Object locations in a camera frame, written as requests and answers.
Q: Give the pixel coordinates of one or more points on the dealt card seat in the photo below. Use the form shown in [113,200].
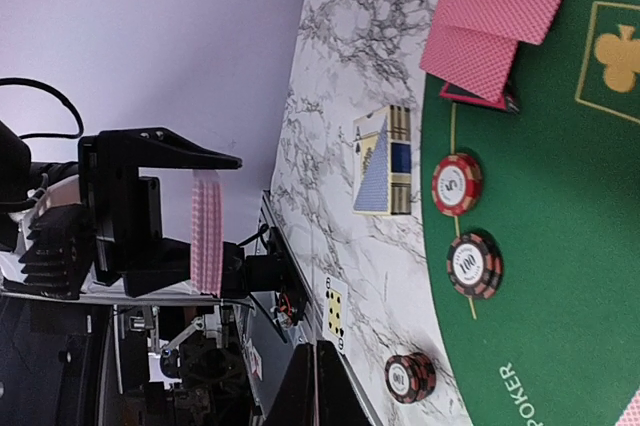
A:
[631,414]
[475,61]

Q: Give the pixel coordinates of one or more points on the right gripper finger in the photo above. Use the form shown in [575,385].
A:
[316,390]

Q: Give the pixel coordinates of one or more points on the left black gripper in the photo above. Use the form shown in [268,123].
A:
[126,214]

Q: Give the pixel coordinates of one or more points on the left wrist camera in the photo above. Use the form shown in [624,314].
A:
[48,250]

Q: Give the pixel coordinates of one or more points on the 5 chip stack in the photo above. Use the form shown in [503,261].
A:
[457,184]

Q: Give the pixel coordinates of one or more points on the aluminium front rail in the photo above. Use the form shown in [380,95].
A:
[311,325]

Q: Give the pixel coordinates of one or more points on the playing card box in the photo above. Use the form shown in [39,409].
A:
[382,162]

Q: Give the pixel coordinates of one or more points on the black red 100 chip stack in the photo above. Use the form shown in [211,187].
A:
[410,378]

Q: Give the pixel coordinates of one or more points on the red playing card deck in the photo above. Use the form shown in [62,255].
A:
[206,256]

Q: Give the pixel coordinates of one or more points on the dealt card bottom seat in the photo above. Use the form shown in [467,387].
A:
[631,414]

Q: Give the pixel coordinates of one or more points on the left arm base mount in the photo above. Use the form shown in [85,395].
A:
[276,271]

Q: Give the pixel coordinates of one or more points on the black red triangular all-in marker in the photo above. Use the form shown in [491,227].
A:
[506,103]

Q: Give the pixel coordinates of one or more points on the round green poker mat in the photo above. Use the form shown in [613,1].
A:
[558,344]

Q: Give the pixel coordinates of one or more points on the face-up six of spades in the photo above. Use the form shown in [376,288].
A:
[335,312]

